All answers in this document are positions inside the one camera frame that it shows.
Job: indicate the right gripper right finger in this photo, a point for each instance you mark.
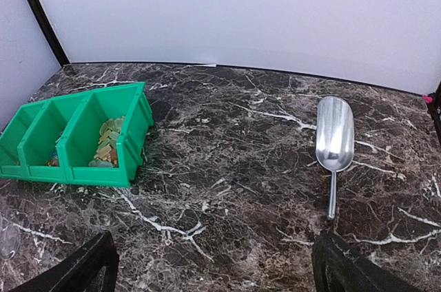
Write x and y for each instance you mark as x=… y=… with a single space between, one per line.
x=338 y=267

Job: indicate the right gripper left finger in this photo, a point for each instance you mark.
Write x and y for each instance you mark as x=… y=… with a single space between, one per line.
x=79 y=269

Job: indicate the clear plastic container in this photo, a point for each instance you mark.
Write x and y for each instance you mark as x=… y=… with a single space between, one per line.
x=10 y=241

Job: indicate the green three-compartment bin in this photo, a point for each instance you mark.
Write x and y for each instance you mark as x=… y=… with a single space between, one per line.
x=71 y=124

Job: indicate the metal scoop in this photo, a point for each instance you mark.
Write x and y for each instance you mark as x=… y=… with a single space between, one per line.
x=334 y=141

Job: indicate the blue mixed candies pile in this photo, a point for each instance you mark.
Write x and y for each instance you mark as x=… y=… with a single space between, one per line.
x=53 y=161

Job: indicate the green yellow candies pile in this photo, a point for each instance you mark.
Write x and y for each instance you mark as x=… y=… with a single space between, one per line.
x=106 y=155

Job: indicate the left black frame post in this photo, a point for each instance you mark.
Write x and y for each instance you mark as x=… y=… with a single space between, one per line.
x=48 y=32

